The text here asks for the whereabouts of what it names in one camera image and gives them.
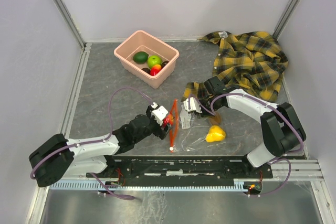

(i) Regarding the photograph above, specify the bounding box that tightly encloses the green fake apple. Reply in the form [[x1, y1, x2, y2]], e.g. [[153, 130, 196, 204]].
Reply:
[[147, 55, 162, 69]]

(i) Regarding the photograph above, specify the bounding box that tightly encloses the red fake tomato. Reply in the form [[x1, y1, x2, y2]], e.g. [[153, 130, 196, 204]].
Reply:
[[162, 113, 174, 128]]

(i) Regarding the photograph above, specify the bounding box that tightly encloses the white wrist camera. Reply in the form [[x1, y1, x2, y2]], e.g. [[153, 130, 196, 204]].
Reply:
[[183, 97, 202, 114], [150, 102, 169, 126]]

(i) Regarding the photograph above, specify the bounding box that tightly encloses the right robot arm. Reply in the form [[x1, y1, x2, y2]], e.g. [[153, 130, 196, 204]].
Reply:
[[183, 77, 306, 177]]

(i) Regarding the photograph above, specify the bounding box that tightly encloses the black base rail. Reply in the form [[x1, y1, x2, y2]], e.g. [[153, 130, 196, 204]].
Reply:
[[96, 156, 273, 187]]

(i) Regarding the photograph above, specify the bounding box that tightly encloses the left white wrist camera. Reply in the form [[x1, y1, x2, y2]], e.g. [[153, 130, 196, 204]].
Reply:
[[150, 102, 169, 126]]

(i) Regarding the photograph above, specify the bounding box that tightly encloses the pink plastic bin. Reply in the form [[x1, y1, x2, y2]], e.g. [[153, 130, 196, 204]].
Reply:
[[114, 30, 180, 89]]

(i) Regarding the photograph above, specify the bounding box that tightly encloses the yellow plaid shirt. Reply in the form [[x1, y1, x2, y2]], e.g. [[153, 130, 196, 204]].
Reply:
[[182, 31, 289, 104]]

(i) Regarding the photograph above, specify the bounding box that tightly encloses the brown fake kiwi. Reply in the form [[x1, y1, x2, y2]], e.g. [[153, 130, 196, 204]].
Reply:
[[208, 113, 222, 126]]

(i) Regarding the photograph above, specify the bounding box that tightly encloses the dark green fake avocado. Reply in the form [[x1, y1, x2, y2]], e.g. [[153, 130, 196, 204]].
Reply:
[[133, 51, 149, 64]]

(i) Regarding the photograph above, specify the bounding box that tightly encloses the clear zip top bag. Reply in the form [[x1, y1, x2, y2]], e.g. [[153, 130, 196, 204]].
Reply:
[[169, 103, 227, 153]]

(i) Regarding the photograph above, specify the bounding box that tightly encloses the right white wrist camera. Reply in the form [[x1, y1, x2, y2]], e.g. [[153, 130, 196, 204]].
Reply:
[[183, 97, 202, 114]]

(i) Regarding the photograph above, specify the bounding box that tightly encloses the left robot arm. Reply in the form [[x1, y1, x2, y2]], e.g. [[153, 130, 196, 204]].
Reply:
[[28, 103, 174, 187]]

